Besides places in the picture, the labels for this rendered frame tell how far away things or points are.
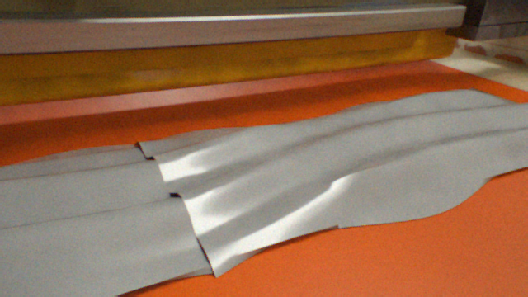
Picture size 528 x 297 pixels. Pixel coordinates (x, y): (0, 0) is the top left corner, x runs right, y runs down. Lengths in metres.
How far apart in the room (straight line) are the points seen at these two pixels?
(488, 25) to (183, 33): 0.17
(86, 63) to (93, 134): 0.03
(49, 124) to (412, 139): 0.13
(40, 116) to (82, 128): 0.02
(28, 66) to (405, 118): 0.14
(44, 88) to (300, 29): 0.10
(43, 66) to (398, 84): 0.17
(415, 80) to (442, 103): 0.05
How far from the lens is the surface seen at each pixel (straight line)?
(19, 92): 0.18
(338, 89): 0.22
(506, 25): 0.28
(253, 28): 0.17
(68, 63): 0.18
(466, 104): 0.21
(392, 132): 0.16
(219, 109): 0.19
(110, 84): 0.18
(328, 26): 0.19
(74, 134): 0.17
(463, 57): 0.33
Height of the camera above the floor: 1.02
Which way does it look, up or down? 26 degrees down
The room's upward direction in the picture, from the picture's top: 4 degrees clockwise
